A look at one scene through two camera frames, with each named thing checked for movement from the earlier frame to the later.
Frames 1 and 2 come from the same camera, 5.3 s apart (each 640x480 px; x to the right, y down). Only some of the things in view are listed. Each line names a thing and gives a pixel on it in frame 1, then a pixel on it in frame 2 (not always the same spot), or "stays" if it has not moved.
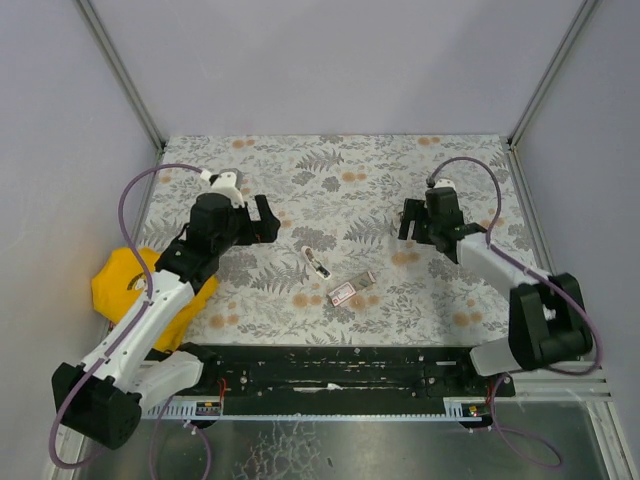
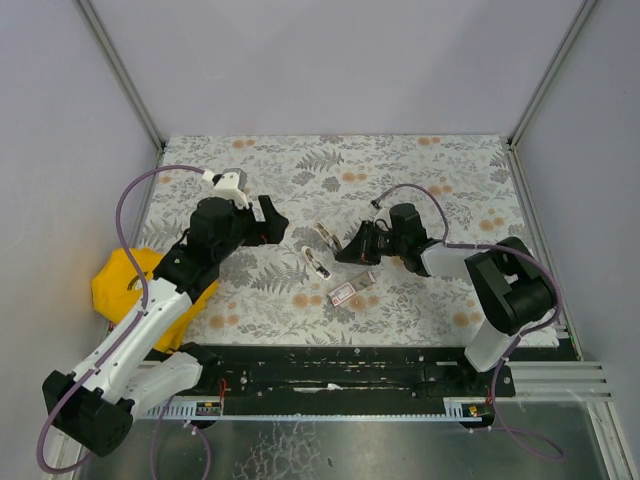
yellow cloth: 118,283 stays
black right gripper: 420,225 to 368,242
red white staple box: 348,290 stays
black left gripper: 252,226 stays
